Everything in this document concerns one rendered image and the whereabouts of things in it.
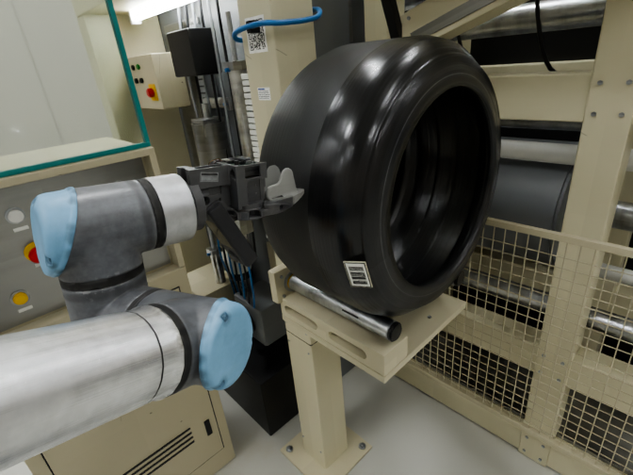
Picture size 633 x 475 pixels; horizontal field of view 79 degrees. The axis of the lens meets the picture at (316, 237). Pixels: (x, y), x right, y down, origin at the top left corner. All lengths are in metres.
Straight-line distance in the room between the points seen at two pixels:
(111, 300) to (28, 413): 0.21
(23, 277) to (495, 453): 1.69
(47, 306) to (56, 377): 0.93
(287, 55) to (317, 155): 0.40
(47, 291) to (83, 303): 0.72
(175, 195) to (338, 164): 0.26
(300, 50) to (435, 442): 1.52
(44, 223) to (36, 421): 0.22
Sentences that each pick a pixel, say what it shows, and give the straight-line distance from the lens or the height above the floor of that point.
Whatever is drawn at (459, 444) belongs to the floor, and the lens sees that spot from 1.84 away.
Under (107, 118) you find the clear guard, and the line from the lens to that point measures 1.15.
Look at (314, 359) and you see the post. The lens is 1.32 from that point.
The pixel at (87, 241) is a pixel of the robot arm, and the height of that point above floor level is 1.29.
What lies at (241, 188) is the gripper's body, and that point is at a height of 1.29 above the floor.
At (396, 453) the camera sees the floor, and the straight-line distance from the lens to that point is 1.78.
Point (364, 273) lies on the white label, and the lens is 0.66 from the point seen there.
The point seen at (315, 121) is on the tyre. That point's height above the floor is 1.35.
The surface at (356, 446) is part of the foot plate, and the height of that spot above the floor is 0.01.
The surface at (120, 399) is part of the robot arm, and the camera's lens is 0.35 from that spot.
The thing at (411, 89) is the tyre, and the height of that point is 1.39.
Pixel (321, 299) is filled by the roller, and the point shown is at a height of 0.91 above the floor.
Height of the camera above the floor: 1.45
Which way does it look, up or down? 25 degrees down
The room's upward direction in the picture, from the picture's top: 6 degrees counter-clockwise
